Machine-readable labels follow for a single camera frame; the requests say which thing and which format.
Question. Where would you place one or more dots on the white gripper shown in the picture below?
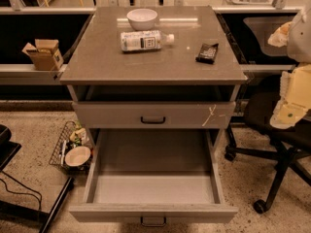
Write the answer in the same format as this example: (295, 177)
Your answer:
(300, 39)

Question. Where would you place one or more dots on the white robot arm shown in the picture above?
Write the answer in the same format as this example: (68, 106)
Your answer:
(296, 36)

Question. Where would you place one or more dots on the open grey middle drawer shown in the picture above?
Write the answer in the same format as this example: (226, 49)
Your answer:
(153, 177)

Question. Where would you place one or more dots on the grey drawer cabinet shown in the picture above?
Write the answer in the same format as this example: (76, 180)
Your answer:
(99, 71)

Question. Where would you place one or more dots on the closed grey top drawer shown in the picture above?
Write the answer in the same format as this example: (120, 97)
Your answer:
(177, 115)

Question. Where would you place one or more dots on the black office chair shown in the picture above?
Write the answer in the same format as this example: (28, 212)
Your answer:
(290, 144)

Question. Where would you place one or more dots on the white plastic bottle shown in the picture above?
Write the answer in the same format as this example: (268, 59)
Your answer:
(145, 40)

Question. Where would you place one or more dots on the white ceramic bowl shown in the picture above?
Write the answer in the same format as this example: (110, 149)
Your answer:
(142, 19)

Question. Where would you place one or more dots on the white bowl in basket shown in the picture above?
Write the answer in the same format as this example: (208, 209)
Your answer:
(77, 156)

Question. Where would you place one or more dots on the open cardboard box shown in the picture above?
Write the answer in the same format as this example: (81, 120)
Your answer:
(45, 54)

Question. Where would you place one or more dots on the black stand base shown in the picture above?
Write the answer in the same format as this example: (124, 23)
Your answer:
(8, 150)

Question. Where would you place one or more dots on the wire basket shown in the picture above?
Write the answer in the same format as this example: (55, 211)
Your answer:
(67, 141)

